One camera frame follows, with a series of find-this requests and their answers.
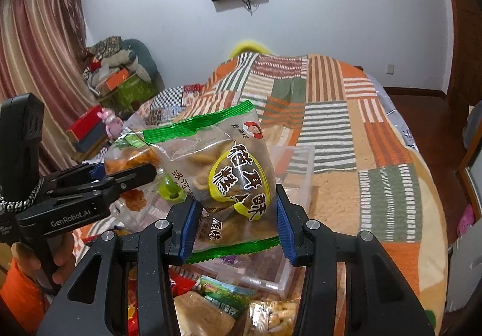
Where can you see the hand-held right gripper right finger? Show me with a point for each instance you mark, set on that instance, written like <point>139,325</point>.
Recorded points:
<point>286,234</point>

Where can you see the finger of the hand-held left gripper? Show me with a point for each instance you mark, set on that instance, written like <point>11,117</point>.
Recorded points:
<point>128,177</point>
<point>98,170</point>

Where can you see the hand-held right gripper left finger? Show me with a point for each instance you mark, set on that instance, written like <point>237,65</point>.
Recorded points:
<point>189,232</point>

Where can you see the clear bag of orange crisps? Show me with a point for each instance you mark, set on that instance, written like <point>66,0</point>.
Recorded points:
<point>131,157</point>

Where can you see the clear plastic storage box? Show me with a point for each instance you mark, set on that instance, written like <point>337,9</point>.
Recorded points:
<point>297,185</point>

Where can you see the person's left forearm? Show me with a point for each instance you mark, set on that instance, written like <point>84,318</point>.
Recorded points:
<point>19,298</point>

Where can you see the clear packet of stick snacks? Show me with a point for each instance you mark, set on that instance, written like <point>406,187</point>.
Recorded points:
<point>271,318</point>

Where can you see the person's left hand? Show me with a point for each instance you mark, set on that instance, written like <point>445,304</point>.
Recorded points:
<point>24,258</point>

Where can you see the dark grey box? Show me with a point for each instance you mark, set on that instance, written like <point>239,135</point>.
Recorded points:
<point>92,141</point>

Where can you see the small green round snack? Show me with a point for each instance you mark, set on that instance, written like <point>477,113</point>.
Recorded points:
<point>170,190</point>

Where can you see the pink bunny toy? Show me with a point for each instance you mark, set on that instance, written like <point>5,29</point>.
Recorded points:
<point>111,124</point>

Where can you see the red box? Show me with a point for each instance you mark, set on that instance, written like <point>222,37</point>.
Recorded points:
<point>84,123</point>

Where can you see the green pea snack packet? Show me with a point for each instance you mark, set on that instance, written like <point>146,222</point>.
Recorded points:
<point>222,298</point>

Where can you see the green cardboard box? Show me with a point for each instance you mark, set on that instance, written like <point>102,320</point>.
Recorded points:
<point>133,97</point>

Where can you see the beige cracker packet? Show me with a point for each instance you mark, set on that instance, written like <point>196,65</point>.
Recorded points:
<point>199,317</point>

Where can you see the checked patchwork quilt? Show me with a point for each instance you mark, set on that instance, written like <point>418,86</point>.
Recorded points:
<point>169,98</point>

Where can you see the orange cardboard box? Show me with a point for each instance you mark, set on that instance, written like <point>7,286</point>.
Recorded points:
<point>120,80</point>

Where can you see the yellow and red snack packet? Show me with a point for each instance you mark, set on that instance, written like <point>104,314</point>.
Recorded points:
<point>132,306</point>

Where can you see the striped brown curtain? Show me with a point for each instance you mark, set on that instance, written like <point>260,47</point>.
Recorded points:
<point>37,38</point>

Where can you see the striped patchwork blanket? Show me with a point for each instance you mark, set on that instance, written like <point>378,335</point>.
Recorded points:
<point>339,132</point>

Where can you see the patterned cushion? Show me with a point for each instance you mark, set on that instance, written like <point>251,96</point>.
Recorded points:
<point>107,46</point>

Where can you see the grey bed sheet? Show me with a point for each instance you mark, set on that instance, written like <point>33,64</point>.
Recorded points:
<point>401,121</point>

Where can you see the yellow foam tube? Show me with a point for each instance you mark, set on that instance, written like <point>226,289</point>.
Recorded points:
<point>246,46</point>

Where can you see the pink shoe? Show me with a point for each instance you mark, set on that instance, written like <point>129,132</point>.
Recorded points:
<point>466,221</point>

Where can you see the white wall socket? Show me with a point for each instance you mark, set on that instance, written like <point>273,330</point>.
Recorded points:
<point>390,69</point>

